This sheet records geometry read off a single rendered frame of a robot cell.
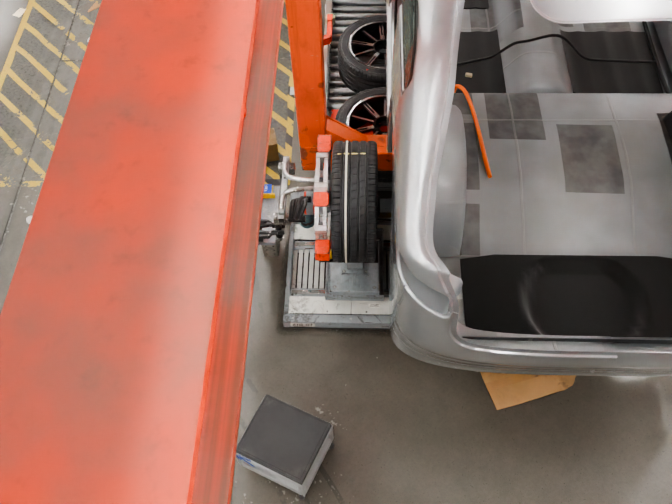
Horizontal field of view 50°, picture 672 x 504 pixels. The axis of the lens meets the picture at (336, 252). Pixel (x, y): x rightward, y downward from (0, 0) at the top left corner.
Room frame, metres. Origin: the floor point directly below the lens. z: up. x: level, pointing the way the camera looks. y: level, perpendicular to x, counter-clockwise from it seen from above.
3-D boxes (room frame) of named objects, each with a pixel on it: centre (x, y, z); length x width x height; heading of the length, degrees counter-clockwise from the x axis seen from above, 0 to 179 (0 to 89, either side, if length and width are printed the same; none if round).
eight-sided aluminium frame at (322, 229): (2.36, 0.06, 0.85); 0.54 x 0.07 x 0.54; 176
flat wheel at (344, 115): (3.26, -0.36, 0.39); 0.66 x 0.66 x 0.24
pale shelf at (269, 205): (2.60, 0.43, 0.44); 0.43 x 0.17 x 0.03; 176
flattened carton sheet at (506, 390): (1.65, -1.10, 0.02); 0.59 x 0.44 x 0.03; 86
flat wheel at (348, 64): (4.01, -0.41, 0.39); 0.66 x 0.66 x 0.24
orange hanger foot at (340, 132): (2.91, -0.23, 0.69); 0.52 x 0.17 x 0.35; 86
